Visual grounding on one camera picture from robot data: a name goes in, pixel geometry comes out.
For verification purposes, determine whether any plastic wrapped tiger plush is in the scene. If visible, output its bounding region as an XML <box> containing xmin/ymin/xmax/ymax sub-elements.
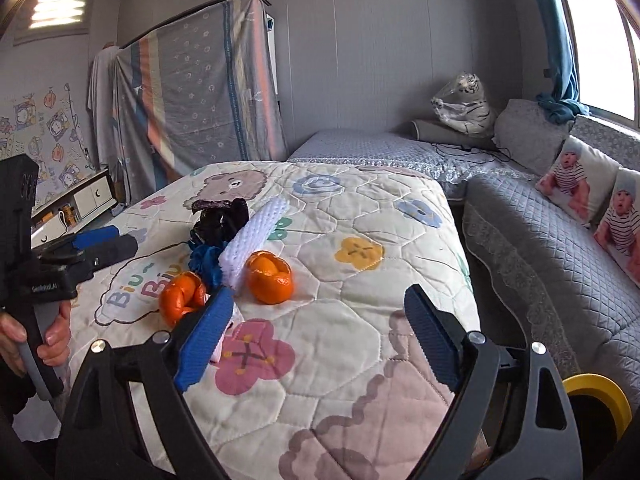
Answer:
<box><xmin>431</xmin><ymin>72</ymin><xmax>496</xmax><ymax>135</ymax></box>

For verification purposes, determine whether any white foam net sleeve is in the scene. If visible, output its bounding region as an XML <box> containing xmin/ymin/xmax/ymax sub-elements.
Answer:
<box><xmin>218</xmin><ymin>197</ymin><xmax>290</xmax><ymax>286</ymax></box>

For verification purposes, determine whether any person's left hand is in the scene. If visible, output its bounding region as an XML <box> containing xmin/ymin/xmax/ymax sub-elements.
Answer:
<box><xmin>0</xmin><ymin>302</ymin><xmax>72</xmax><ymax>378</ymax></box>

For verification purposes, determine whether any blue scrunchie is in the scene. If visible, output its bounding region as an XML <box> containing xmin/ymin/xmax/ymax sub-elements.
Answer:
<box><xmin>187</xmin><ymin>242</ymin><xmax>228</xmax><ymax>291</ymax></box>

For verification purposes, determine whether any orange toy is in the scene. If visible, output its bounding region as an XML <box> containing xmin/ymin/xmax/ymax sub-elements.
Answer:
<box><xmin>159</xmin><ymin>271</ymin><xmax>208</xmax><ymax>326</ymax></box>
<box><xmin>245</xmin><ymin>250</ymin><xmax>295</xmax><ymax>305</ymax></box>

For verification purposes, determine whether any cartoon bear printed quilt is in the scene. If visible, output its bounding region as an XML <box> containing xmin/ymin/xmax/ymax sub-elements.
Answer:
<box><xmin>30</xmin><ymin>160</ymin><xmax>483</xmax><ymax>480</ymax></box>

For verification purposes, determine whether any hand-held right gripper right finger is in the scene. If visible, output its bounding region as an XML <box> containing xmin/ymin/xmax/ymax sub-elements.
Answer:
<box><xmin>404</xmin><ymin>284</ymin><xmax>583</xmax><ymax>480</ymax></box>

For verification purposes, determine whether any baby print pillow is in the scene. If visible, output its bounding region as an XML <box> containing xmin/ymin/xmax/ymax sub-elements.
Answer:
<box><xmin>536</xmin><ymin>135</ymin><xmax>623</xmax><ymax>226</ymax></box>
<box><xmin>594</xmin><ymin>167</ymin><xmax>640</xmax><ymax>288</ymax></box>

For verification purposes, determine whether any grey quilted corner sofa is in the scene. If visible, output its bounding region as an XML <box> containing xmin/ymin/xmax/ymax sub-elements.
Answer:
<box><xmin>287</xmin><ymin>97</ymin><xmax>640</xmax><ymax>426</ymax></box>

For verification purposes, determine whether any striped floral sheet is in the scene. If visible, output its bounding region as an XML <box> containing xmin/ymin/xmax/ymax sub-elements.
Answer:
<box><xmin>112</xmin><ymin>0</ymin><xmax>288</xmax><ymax>201</ymax></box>

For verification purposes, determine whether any black plastic bag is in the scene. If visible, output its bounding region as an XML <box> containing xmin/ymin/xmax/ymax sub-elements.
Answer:
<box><xmin>189</xmin><ymin>197</ymin><xmax>250</xmax><ymax>248</ymax></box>

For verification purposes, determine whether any grey hanging cloth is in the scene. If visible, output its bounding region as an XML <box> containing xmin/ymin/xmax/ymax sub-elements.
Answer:
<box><xmin>87</xmin><ymin>45</ymin><xmax>123</xmax><ymax>171</ymax></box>

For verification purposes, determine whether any window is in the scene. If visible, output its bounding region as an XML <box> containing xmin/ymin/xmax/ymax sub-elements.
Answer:
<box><xmin>550</xmin><ymin>0</ymin><xmax>640</xmax><ymax>126</ymax></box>

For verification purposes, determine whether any cartoon wall poster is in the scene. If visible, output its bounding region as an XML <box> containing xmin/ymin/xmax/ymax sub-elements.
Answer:
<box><xmin>0</xmin><ymin>82</ymin><xmax>93</xmax><ymax>206</ymax></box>

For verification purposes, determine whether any black cable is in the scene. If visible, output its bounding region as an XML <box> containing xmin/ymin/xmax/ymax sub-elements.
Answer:
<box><xmin>432</xmin><ymin>142</ymin><xmax>506</xmax><ymax>158</ymax></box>

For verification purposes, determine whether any window blind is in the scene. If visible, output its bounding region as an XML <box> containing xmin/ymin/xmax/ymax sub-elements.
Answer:
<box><xmin>14</xmin><ymin>0</ymin><xmax>101</xmax><ymax>46</ymax></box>

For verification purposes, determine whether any grey cushion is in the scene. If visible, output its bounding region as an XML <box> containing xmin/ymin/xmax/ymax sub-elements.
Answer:
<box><xmin>411</xmin><ymin>119</ymin><xmax>496</xmax><ymax>148</ymax></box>

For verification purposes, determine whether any yellow rimmed trash bin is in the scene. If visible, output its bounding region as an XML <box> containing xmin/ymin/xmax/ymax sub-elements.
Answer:
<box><xmin>562</xmin><ymin>372</ymin><xmax>633</xmax><ymax>443</ymax></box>

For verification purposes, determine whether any white tv cabinet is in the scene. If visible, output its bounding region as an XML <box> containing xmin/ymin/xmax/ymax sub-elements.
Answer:
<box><xmin>31</xmin><ymin>167</ymin><xmax>118</xmax><ymax>251</ymax></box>

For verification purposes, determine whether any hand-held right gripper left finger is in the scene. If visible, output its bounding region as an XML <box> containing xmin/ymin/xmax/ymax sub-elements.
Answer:
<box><xmin>57</xmin><ymin>285</ymin><xmax>236</xmax><ymax>480</ymax></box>

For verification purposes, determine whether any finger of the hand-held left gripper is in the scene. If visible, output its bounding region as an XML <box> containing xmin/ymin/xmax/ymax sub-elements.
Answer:
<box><xmin>75</xmin><ymin>234</ymin><xmax>140</xmax><ymax>267</ymax></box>
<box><xmin>32</xmin><ymin>226</ymin><xmax>121</xmax><ymax>261</ymax></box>

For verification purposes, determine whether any blue curtain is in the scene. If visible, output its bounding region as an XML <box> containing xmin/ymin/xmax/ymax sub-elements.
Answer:
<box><xmin>522</xmin><ymin>0</ymin><xmax>591</xmax><ymax>123</ymax></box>

